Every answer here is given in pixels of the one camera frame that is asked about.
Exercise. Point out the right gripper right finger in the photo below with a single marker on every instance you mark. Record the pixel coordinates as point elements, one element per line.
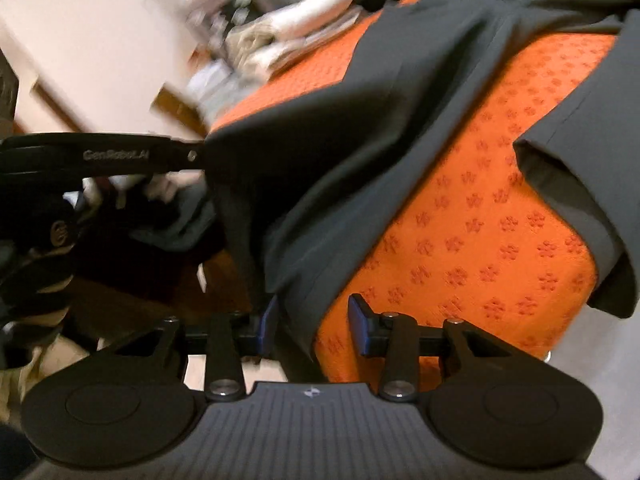
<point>400,341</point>

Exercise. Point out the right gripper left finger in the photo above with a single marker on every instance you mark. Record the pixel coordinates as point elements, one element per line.
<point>224,339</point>

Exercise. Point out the dark grey garment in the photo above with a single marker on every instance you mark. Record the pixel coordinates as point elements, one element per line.
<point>306,188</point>

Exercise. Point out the white folded clothes stack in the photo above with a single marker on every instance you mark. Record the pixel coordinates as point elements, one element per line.
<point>253,53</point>

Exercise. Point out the orange patterned table cloth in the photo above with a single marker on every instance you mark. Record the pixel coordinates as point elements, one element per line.
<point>473,239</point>

